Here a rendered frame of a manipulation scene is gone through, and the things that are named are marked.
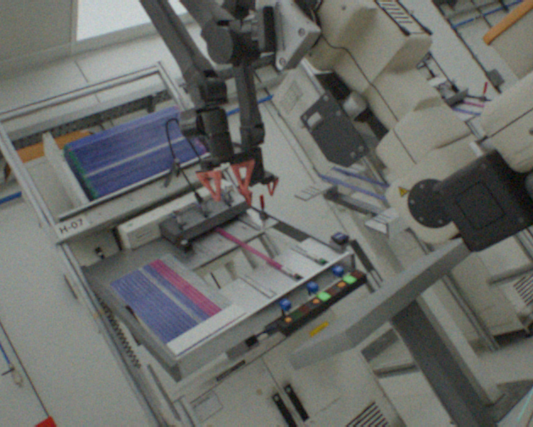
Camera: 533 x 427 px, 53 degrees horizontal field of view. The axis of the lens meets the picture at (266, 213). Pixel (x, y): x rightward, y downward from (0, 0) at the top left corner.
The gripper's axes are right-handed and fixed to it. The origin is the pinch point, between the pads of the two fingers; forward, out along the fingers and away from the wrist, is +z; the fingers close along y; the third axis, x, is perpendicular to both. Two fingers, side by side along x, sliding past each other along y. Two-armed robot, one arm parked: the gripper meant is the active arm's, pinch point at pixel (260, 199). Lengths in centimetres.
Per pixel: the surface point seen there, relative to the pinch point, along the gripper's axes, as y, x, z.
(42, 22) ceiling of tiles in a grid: -7, -234, -41
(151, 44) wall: -88, -259, -6
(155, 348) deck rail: 59, 26, 13
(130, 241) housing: 40, -31, 13
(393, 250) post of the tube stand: -35, 31, 26
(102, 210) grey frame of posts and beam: 44, -43, 2
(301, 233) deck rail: -8.3, 10.8, 14.1
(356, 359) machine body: -8, 37, 58
